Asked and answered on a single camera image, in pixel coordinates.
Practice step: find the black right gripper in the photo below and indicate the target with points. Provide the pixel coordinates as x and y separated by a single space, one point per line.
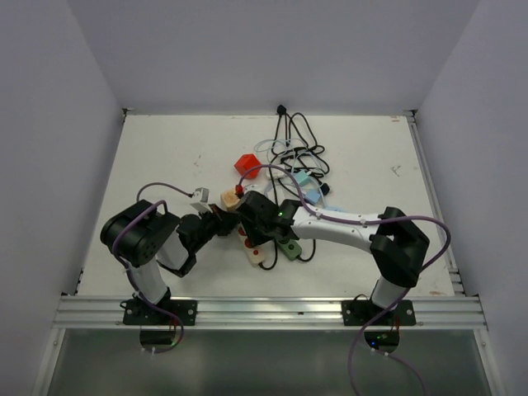
254 238

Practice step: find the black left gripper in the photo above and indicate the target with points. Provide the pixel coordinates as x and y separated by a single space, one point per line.
224 221

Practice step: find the beige power strip red sockets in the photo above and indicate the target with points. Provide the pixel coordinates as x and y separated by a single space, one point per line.
255 255

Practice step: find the beige wooden cube adapter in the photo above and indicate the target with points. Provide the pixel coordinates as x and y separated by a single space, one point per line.
229 199

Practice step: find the green power strip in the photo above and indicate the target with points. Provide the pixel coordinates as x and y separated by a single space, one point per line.
291 249

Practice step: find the light blue USB charger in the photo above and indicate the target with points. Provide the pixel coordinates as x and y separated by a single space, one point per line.
312 196

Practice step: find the light teal charger green strip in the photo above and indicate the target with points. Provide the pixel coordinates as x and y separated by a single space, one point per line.
302 178

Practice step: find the red cube adapter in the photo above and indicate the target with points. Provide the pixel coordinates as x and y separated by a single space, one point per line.
248 164

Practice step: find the round light blue socket hub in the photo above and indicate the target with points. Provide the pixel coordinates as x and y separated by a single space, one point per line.
334 208

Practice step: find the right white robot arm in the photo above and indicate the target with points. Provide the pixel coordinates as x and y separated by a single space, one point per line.
397 245

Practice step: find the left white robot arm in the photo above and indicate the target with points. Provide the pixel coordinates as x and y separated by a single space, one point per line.
146 237

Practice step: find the black plug head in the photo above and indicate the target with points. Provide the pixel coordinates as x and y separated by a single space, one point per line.
325 189

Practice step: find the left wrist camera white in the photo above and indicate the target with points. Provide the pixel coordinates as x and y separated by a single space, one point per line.
199 200

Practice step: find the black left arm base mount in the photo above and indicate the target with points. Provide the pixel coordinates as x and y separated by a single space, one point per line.
167 311

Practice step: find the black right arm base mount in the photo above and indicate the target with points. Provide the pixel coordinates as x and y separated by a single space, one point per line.
367 309

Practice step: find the aluminium rail table edge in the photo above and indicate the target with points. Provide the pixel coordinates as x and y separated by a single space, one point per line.
444 313

